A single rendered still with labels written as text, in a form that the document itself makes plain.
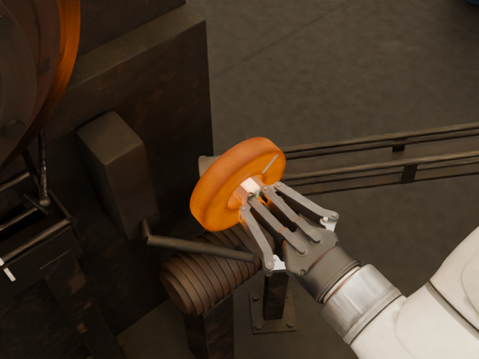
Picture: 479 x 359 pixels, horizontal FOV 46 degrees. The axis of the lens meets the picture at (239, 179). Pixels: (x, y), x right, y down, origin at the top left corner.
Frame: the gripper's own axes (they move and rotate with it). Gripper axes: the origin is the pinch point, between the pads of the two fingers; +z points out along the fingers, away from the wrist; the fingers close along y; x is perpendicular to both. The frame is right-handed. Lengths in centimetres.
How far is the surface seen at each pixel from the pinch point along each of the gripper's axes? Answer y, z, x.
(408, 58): 128, 46, -87
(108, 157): -10.8, 18.3, -5.5
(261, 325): 12, 0, -83
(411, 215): 72, -2, -84
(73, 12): -10.0, 19.6, 21.1
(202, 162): 4.3, 14.5, -15.7
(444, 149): 43.0, -9.8, -17.8
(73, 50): -11.4, 19.3, 16.1
